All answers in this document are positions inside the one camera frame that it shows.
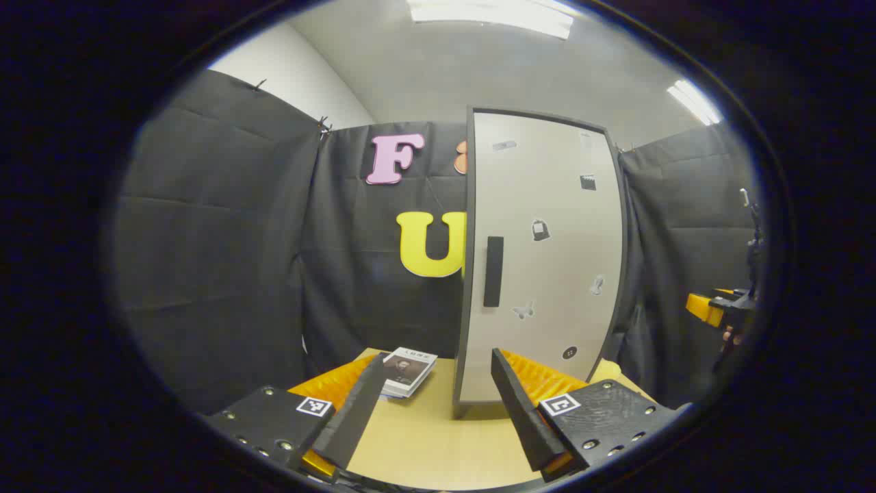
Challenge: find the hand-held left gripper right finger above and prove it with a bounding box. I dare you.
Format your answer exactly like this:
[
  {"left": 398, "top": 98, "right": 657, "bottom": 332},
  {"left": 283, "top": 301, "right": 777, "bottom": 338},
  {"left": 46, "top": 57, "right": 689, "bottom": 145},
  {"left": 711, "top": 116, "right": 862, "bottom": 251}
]
[{"left": 490, "top": 348, "right": 678, "bottom": 483}]

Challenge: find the black backdrop cloth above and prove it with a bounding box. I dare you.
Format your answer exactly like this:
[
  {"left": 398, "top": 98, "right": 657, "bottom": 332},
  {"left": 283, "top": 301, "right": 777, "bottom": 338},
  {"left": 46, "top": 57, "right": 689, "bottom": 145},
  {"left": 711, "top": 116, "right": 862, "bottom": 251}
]
[{"left": 113, "top": 68, "right": 760, "bottom": 415}]

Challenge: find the black cabinet door handle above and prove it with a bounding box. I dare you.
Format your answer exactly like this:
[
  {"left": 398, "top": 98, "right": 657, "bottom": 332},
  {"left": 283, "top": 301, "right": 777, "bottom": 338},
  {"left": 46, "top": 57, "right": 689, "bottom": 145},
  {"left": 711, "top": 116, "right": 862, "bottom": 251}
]
[{"left": 483, "top": 236, "right": 505, "bottom": 308}]

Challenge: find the white portrait cover book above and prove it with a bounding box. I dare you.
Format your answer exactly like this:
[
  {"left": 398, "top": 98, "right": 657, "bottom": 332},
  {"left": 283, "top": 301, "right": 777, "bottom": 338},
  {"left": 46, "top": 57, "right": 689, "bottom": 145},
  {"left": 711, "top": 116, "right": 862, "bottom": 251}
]
[{"left": 382, "top": 346, "right": 439, "bottom": 396}]

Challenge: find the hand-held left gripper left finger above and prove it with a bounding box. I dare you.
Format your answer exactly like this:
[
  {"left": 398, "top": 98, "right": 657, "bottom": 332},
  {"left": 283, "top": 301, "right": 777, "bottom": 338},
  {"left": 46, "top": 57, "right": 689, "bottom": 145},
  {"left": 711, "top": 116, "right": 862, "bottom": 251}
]
[{"left": 204, "top": 353, "right": 389, "bottom": 483}]

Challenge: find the long ceiling light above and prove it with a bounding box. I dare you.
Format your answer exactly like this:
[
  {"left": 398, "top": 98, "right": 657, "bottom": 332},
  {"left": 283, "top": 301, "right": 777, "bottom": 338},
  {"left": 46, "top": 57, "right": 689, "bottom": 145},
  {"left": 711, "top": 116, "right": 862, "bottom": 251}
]
[{"left": 409, "top": 0, "right": 574, "bottom": 39}]

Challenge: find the grey cabinet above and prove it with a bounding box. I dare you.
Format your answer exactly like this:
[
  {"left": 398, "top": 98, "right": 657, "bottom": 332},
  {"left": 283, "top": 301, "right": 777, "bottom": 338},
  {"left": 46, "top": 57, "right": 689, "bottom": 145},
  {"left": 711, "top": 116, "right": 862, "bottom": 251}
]
[{"left": 453, "top": 106, "right": 629, "bottom": 420}]

